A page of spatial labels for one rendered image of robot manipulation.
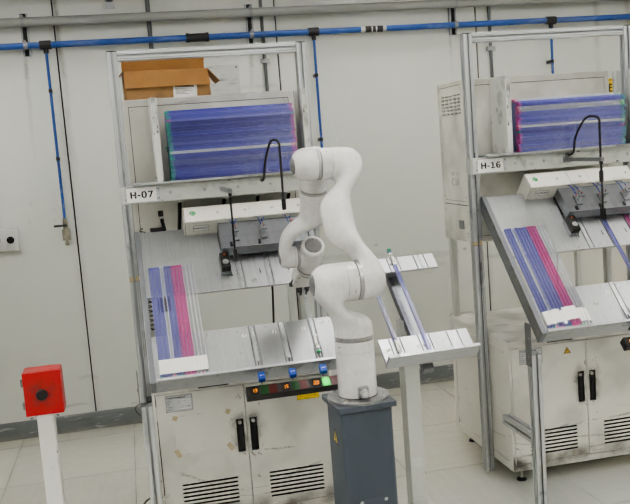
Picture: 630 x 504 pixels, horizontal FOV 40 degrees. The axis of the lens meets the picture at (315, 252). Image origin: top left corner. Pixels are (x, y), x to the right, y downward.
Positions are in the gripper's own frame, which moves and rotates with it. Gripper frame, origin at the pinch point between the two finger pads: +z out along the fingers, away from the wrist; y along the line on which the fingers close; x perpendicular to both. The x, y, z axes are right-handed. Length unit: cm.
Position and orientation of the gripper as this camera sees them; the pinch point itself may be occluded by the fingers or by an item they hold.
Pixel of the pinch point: (303, 289)
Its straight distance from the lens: 328.1
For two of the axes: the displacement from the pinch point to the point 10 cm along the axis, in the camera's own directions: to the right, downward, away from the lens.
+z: -1.2, 5.2, 8.4
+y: -9.7, 1.0, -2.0
